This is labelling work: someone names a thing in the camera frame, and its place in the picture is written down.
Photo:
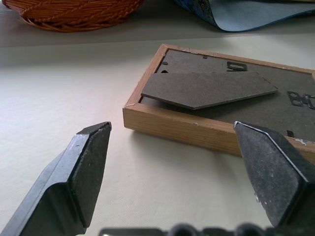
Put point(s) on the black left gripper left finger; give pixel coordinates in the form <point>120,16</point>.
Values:
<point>61,177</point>

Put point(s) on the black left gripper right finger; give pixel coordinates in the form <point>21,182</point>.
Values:
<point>273,172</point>

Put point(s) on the blue paper sheet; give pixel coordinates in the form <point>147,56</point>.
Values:
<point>246,13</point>

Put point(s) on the brown wicker basket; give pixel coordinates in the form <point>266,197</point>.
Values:
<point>73,13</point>

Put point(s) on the wooden picture frame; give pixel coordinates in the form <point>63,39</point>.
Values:
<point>221,98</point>

